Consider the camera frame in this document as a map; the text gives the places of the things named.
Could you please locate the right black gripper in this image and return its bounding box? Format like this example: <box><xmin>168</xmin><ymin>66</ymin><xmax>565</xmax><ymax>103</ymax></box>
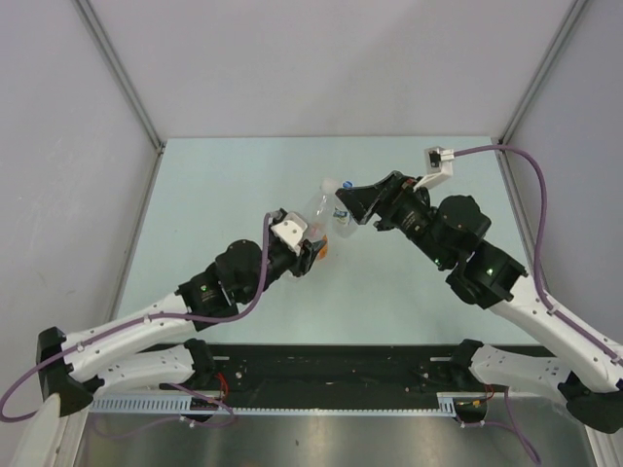
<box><xmin>335</xmin><ymin>171</ymin><xmax>451</xmax><ymax>269</ymax></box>

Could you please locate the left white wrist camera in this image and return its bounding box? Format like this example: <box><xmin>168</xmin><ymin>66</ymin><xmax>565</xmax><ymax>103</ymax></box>
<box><xmin>271</xmin><ymin>211</ymin><xmax>309</xmax><ymax>256</ymax></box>

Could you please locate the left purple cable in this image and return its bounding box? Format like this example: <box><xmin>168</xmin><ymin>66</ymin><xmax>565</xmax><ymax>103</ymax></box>
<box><xmin>0</xmin><ymin>209</ymin><xmax>281</xmax><ymax>422</ymax></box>

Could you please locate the small orange juice bottle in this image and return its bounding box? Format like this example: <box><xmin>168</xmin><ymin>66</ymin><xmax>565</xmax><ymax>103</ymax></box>
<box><xmin>312</xmin><ymin>234</ymin><xmax>328</xmax><ymax>260</ymax></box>

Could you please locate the right aluminium frame post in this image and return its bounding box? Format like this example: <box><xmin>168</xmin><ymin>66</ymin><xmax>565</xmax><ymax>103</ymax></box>
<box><xmin>493</xmin><ymin>0</ymin><xmax>593</xmax><ymax>144</ymax></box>

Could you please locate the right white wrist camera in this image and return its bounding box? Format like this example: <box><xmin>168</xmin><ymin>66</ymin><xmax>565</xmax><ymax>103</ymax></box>
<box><xmin>415</xmin><ymin>146</ymin><xmax>455</xmax><ymax>190</ymax></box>

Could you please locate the slotted cable duct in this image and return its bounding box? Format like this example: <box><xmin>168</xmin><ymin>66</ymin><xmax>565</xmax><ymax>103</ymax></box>
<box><xmin>90</xmin><ymin>392</ymin><xmax>489</xmax><ymax>419</ymax></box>

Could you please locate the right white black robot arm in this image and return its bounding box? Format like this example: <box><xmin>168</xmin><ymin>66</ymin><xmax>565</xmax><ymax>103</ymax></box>
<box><xmin>336</xmin><ymin>171</ymin><xmax>622</xmax><ymax>434</ymax></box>

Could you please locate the left aluminium frame post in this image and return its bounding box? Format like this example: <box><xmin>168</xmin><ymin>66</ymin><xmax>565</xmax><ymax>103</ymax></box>
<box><xmin>71</xmin><ymin>0</ymin><xmax>164</xmax><ymax>154</ymax></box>

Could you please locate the blue labeled water bottle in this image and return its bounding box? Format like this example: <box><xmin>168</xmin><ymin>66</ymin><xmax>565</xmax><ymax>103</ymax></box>
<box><xmin>329</xmin><ymin>179</ymin><xmax>358</xmax><ymax>238</ymax></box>

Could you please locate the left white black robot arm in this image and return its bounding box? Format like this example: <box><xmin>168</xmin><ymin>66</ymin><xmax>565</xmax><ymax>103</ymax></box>
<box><xmin>37</xmin><ymin>236</ymin><xmax>326</xmax><ymax>416</ymax></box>

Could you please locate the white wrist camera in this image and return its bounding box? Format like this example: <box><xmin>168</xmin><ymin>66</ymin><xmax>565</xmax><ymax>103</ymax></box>
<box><xmin>271</xmin><ymin>211</ymin><xmax>309</xmax><ymax>256</ymax></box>
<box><xmin>415</xmin><ymin>146</ymin><xmax>455</xmax><ymax>190</ymax></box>

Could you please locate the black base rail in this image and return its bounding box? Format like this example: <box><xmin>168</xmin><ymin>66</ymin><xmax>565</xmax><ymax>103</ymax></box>
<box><xmin>160</xmin><ymin>340</ymin><xmax>488</xmax><ymax>398</ymax></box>

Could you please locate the aluminium frame post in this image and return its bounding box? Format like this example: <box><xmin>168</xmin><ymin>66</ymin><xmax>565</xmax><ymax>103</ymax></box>
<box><xmin>71</xmin><ymin>0</ymin><xmax>164</xmax><ymax>154</ymax></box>
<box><xmin>493</xmin><ymin>0</ymin><xmax>593</xmax><ymax>144</ymax></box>

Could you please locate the clear unlabeled plastic bottle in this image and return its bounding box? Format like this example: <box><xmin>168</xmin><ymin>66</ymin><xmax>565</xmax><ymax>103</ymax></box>
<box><xmin>302</xmin><ymin>178</ymin><xmax>340</xmax><ymax>242</ymax></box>

